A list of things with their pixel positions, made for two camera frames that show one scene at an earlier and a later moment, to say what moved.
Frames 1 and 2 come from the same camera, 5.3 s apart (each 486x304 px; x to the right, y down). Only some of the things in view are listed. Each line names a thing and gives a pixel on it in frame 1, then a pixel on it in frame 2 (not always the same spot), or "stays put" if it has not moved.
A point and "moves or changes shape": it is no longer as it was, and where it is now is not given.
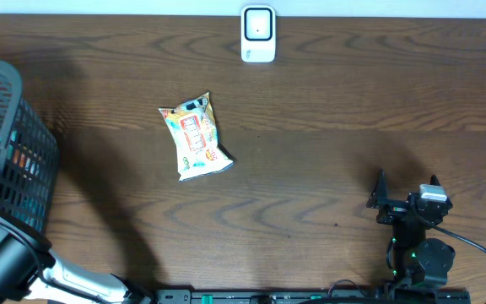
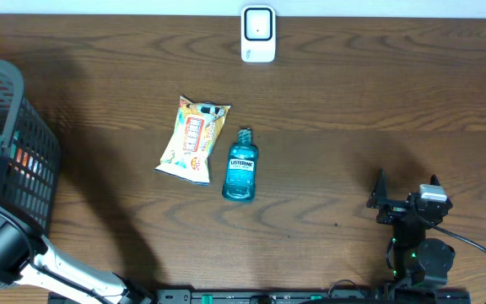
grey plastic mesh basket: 23,194 stays put
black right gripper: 379,196 stays put
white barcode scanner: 258,34 stays put
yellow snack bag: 193,127 moves or changes shape
